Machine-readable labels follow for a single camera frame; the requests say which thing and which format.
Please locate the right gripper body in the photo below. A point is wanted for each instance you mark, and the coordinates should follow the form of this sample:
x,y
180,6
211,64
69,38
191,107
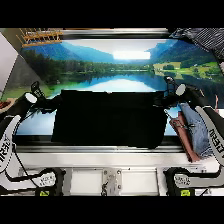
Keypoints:
x,y
165,100

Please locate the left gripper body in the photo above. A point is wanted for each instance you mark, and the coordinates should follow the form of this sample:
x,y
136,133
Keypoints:
x,y
48,104

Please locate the black garment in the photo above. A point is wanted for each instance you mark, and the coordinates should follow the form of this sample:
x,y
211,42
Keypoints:
x,y
110,120

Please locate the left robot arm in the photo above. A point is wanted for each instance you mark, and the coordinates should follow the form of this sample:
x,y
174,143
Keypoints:
x,y
8,143

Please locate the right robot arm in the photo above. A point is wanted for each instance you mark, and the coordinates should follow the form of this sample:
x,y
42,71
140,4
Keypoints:
x,y
213,133

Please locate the brown clothes hanger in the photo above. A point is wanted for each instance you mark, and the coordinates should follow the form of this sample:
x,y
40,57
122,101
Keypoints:
x,y
41,33
41,42

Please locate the red-brown garment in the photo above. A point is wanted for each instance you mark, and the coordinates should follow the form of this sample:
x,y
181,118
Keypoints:
x,y
184,136

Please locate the blue jeans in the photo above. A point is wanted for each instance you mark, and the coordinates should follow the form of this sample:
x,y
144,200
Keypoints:
x,y
196,133

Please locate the striped garment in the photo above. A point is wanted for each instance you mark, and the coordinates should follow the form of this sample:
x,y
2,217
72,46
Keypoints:
x,y
203,38

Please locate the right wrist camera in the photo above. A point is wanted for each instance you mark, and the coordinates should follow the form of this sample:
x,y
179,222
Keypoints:
x,y
170,85

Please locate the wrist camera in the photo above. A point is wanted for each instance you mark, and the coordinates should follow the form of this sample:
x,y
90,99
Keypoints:
x,y
36,88
170,85

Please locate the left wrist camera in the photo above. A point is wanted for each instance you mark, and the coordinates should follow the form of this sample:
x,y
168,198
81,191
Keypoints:
x,y
36,88

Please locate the silver frame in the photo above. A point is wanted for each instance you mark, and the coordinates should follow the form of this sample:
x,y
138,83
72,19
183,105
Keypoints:
x,y
111,176

